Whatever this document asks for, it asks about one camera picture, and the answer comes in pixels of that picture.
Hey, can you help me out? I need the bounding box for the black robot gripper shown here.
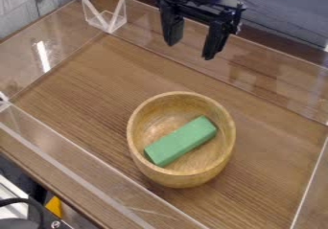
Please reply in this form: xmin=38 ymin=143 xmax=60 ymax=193
xmin=157 ymin=0 xmax=246 ymax=60

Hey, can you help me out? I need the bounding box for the green rectangular block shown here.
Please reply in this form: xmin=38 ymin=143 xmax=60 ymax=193
xmin=143 ymin=116 xmax=218 ymax=167

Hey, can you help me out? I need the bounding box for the brown wooden bowl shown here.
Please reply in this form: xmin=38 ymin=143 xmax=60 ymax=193
xmin=127 ymin=91 xmax=235 ymax=188

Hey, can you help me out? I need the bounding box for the yellow label on equipment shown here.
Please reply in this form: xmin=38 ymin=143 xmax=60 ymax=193
xmin=45 ymin=196 xmax=62 ymax=218

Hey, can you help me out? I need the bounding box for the clear acrylic corner bracket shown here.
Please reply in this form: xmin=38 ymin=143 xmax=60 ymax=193
xmin=80 ymin=0 xmax=127 ymax=34

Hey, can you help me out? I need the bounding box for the clear acrylic front wall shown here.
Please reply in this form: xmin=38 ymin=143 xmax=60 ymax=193
xmin=0 ymin=92 xmax=208 ymax=229

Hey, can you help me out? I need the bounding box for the black cable lower left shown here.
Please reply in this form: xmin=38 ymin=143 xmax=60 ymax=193
xmin=0 ymin=197 xmax=45 ymax=229

